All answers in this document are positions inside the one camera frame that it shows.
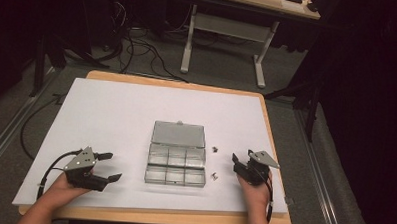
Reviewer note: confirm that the white table sheet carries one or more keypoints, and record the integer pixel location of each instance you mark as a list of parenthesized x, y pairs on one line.
[(126, 116)]

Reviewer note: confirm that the clear plastic compartment box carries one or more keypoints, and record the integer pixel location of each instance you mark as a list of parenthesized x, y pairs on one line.
[(177, 154)]

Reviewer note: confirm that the black computer mouse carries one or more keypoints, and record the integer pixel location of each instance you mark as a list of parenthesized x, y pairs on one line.
[(312, 8)]

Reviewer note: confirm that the person's right hand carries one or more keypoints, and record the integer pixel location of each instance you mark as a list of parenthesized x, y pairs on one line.
[(255, 194)]

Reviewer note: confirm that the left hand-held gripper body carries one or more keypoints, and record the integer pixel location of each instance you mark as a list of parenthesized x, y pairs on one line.
[(82, 169)]

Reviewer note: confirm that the black metal stand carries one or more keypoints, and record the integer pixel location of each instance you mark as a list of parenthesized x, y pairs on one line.
[(39, 66), (311, 106)]

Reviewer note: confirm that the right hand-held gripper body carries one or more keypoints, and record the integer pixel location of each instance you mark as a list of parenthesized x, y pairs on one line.
[(258, 169)]

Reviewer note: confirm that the person's left hand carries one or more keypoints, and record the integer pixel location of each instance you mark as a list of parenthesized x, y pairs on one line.
[(58, 192)]

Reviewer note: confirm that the dark computer tower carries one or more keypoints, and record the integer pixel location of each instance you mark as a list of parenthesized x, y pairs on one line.
[(136, 9)]

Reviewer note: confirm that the wooden table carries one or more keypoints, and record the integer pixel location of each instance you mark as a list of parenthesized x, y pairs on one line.
[(169, 218)]

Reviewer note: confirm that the desk with white legs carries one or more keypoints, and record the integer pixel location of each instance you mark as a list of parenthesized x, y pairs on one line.
[(229, 28)]

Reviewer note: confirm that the small metal screw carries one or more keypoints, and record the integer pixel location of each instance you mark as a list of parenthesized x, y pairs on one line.
[(214, 176), (215, 149)]

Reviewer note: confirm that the aluminium floor rail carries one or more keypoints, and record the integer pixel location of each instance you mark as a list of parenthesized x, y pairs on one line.
[(9, 132), (319, 183)]

